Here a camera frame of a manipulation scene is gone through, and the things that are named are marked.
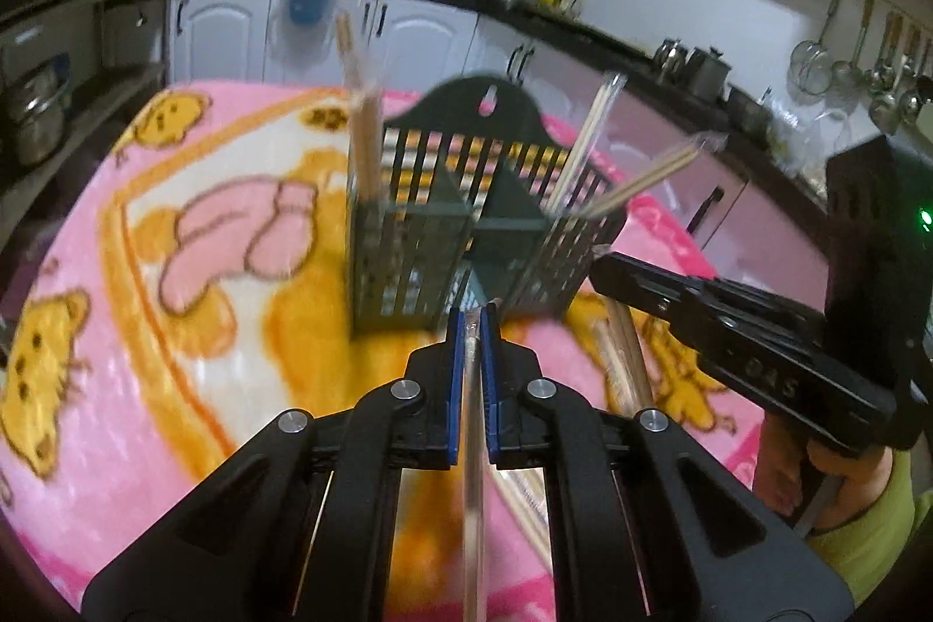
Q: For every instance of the clear plastic bags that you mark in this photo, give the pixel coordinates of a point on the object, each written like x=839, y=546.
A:
x=809, y=145

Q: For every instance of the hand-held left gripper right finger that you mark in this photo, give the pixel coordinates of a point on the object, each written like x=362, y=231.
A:
x=490, y=396

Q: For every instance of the blue hanging bin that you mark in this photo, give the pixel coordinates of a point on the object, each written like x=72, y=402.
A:
x=305, y=6

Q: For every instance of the dark green utensil holder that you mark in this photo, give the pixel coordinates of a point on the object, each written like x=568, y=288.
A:
x=408, y=258

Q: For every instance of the white base cabinet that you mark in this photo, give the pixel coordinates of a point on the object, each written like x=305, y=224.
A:
x=219, y=35

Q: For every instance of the person's right hand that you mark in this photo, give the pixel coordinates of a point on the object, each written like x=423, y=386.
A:
x=853, y=483

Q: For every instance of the pink printed blanket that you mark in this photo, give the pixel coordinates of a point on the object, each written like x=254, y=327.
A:
x=146, y=338

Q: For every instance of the row of hanging steel ladles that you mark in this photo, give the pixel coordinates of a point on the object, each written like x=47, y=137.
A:
x=886, y=104

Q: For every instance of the pink base cabinet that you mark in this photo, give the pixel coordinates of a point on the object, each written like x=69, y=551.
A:
x=729, y=214

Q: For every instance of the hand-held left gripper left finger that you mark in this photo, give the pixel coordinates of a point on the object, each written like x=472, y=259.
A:
x=455, y=389

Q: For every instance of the chopstick pair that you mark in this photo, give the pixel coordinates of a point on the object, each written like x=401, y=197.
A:
x=474, y=520

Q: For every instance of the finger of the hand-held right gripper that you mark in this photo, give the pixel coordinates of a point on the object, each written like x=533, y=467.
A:
x=678, y=323
x=678, y=283

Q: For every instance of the bunch of wooden chopsticks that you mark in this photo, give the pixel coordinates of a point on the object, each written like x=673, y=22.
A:
x=364, y=119

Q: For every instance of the low steel pot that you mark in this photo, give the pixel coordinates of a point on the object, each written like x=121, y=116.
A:
x=751, y=112

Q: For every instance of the steel kettle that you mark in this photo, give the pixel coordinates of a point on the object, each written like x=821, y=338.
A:
x=670, y=57

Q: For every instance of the grey metal shelf rack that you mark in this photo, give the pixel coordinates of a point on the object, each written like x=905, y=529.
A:
x=44, y=13

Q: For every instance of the black kitchen countertop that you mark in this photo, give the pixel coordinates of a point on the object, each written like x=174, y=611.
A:
x=619, y=50

